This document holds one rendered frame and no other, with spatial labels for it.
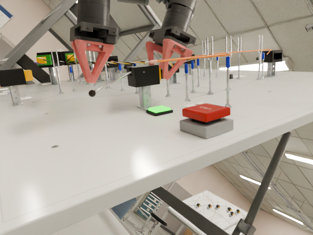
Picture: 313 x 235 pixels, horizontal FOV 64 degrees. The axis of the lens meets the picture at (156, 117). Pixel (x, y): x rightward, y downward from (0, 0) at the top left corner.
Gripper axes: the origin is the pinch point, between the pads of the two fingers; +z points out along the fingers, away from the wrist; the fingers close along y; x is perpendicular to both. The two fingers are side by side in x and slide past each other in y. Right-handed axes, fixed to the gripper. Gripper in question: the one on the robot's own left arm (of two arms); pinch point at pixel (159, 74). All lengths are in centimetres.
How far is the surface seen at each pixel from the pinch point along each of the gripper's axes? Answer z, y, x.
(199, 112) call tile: 5.7, -21.8, 4.7
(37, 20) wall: -121, 774, -6
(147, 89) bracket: 4.0, -1.1, 2.5
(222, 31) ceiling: -123, 231, -209
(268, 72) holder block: -17, 10, -48
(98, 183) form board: 15.6, -25.9, 17.7
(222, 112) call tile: 4.8, -22.9, 1.7
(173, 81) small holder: -3.2, 26.3, -20.9
